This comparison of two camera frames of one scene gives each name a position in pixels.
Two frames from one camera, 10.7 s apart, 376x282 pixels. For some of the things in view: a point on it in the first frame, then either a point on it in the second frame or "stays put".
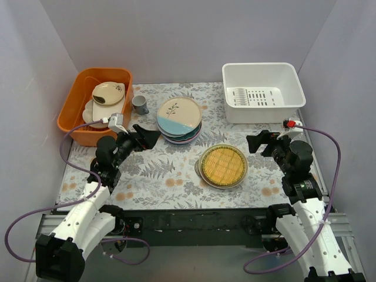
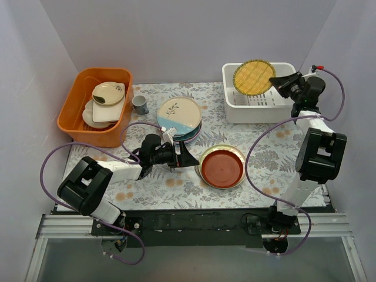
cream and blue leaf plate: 179,116 stays put
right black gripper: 269,144 → 287,88
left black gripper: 138,141 → 179,157
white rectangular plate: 100,111 stays put
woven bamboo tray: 223,165 → 252,78
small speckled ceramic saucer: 196,168 stays put
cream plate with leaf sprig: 218,186 stays put
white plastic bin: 268,93 stays put
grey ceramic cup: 139,104 stays put
